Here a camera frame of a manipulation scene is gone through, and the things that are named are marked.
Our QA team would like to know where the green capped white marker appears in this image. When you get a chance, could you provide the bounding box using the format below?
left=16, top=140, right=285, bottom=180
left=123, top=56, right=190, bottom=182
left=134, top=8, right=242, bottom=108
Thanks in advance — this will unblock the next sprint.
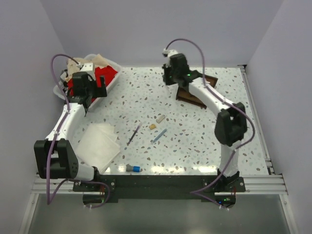
left=165, top=85, right=171, bottom=97

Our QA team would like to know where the beige eraser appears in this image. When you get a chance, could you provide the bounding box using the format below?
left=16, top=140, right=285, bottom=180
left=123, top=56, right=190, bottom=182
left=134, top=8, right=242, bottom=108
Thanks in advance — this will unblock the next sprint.
left=156, top=115, right=165, bottom=123

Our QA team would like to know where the blue pen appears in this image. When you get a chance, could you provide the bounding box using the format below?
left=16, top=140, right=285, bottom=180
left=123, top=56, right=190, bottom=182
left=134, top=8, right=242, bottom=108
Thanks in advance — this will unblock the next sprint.
left=151, top=129, right=167, bottom=144

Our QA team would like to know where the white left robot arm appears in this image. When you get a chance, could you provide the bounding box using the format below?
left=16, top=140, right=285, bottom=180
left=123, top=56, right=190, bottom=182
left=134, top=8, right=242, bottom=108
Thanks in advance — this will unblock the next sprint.
left=34, top=71, right=107, bottom=191

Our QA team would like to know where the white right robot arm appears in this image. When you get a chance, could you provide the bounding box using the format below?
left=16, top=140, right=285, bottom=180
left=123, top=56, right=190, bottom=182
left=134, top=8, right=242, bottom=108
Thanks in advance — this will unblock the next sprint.
left=162, top=50, right=247, bottom=192

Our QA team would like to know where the red cloth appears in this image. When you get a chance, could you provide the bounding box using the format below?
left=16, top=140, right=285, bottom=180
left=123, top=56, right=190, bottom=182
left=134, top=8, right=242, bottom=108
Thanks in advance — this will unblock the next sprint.
left=67, top=66, right=119, bottom=91

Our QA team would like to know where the brown wooden desk organizer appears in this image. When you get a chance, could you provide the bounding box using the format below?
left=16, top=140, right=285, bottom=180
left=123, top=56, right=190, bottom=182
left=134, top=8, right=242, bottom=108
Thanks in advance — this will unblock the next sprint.
left=175, top=74, right=218, bottom=108

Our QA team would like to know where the white plastic basket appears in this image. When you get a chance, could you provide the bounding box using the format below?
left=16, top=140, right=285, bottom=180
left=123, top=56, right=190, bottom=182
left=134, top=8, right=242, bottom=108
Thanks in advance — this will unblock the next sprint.
left=53, top=58, right=122, bottom=112

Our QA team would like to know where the beige cloth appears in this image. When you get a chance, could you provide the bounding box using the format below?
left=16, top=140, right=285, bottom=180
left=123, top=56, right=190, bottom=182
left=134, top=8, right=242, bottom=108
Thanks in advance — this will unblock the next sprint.
left=65, top=54, right=110, bottom=82

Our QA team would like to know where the purple black pen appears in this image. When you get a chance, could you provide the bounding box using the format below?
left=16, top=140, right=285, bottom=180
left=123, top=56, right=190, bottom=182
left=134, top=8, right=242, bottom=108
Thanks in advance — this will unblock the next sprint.
left=127, top=122, right=142, bottom=146

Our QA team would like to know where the white folded cloth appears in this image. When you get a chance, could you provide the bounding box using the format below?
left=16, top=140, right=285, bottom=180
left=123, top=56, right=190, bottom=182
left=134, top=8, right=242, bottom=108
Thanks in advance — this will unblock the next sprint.
left=75, top=123, right=120, bottom=174

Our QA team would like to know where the small tan sharpener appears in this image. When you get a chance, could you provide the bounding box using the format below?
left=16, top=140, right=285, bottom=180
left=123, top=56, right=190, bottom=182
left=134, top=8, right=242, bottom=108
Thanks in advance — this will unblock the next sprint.
left=149, top=124, right=156, bottom=130

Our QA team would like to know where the grey blue cylinder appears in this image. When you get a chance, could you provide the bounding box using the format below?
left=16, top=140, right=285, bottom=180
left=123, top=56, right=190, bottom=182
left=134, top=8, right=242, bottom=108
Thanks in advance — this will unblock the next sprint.
left=126, top=165, right=141, bottom=173

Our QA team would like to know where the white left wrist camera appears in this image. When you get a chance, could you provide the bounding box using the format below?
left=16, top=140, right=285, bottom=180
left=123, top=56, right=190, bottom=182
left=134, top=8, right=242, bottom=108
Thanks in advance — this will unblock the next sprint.
left=80, top=62, right=95, bottom=73

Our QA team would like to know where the aluminium right side rail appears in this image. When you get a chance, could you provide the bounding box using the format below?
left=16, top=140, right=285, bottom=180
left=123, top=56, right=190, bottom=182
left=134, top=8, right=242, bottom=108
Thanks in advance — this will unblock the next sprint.
left=238, top=65, right=275, bottom=175

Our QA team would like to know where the aluminium rail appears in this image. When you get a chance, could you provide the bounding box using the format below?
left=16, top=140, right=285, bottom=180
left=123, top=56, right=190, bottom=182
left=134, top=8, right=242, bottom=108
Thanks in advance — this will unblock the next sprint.
left=238, top=65, right=275, bottom=175
left=31, top=175, right=288, bottom=195

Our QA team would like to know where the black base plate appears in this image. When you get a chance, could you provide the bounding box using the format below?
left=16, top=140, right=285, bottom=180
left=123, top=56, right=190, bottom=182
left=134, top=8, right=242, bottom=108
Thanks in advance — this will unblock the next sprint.
left=72, top=174, right=246, bottom=204

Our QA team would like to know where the aluminium front rail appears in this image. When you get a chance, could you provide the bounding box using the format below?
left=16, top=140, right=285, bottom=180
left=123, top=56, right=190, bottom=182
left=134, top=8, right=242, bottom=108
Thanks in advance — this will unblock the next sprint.
left=31, top=175, right=288, bottom=195

